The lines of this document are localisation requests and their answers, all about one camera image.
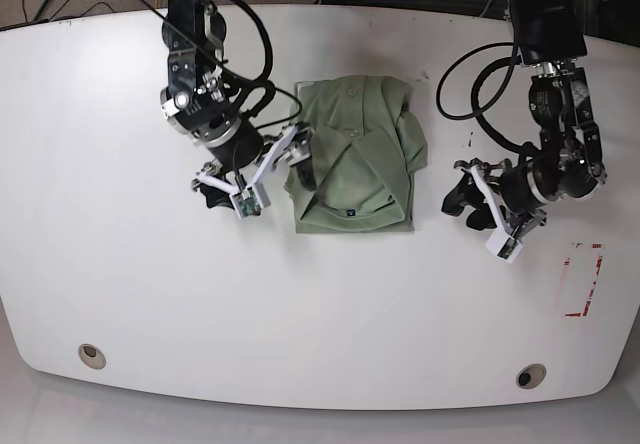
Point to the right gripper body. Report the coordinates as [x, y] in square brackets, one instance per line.
[291, 146]

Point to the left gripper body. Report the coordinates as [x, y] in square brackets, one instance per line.
[512, 193]

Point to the green t-shirt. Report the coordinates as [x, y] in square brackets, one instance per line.
[367, 147]

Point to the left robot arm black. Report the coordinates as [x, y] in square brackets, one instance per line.
[568, 161]

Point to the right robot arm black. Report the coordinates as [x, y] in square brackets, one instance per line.
[215, 107]

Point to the red tape rectangle marking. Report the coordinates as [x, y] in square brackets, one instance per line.
[580, 275]

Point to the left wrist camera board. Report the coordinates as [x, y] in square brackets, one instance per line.
[504, 246]

